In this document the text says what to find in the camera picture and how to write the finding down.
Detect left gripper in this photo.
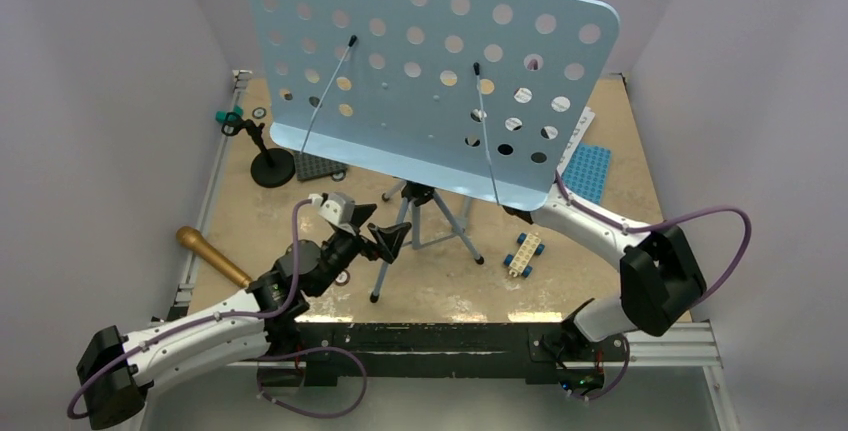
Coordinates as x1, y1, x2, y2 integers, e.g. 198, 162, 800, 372
310, 203, 408, 296

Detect black microphone stand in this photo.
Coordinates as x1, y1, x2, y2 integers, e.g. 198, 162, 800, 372
221, 118, 295, 188

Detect light blue music stand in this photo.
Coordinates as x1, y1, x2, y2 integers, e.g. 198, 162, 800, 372
239, 0, 621, 303

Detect gold microphone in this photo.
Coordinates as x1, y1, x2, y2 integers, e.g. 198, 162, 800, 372
175, 226, 253, 288

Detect sheet music page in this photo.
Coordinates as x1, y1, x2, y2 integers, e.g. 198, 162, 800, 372
505, 87, 595, 175

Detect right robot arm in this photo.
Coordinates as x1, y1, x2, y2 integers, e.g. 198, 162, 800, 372
504, 186, 707, 358

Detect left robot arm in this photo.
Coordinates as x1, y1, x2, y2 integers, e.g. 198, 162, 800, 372
66, 193, 413, 430

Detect red white round sticker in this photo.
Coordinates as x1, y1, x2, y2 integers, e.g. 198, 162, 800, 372
335, 270, 351, 286

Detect dark grey lego baseplate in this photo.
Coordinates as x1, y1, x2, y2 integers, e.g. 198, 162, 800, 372
293, 152, 348, 182

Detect black base bar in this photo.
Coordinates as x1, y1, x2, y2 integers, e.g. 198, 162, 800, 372
257, 323, 605, 395

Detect white lego car blue wheels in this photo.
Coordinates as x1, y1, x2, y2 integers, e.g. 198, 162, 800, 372
503, 233, 545, 278

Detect teal plastic clip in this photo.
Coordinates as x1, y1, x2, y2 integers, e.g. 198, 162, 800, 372
215, 105, 244, 126

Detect light blue lego baseplate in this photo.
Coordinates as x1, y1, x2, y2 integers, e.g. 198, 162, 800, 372
562, 144, 612, 205

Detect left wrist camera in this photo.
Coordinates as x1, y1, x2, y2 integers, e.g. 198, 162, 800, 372
308, 192, 357, 234

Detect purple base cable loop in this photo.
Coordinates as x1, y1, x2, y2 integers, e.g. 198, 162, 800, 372
256, 347, 368, 419

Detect left aluminium rail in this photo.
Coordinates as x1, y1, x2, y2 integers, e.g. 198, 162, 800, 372
119, 70, 254, 431

